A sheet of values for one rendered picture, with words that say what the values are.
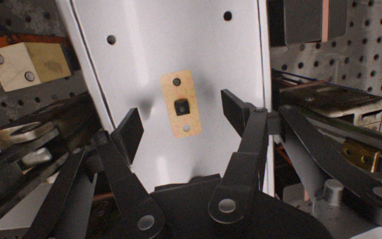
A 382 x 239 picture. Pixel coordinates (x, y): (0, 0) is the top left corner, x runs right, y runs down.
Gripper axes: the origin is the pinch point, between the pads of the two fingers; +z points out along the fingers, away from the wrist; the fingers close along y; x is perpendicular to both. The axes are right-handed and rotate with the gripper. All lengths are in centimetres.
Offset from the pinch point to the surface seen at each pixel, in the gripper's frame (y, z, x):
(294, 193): 15.7, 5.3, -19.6
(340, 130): 15.6, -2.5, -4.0
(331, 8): 21.0, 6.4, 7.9
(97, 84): -8.8, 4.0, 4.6
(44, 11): -28.3, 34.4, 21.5
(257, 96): 9.7, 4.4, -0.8
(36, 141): -13.0, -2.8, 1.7
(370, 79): 59, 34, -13
